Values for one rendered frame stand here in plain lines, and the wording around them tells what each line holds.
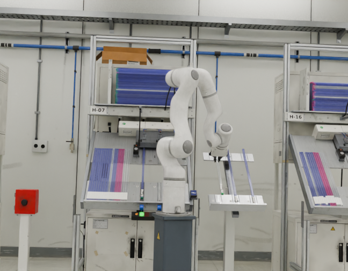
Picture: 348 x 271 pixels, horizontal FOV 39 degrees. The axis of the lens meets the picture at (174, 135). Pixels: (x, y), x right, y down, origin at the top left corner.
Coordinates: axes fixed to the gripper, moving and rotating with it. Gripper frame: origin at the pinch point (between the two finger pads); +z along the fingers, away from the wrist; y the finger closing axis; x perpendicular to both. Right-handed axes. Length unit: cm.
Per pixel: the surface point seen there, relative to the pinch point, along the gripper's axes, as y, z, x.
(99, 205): 73, 20, 24
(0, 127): 156, 60, -66
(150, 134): 41, 27, -38
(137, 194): 49, 20, 15
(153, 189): 39.1, 21.2, 10.4
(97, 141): 78, 33, -35
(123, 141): 60, 33, -36
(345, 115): -102, 13, -51
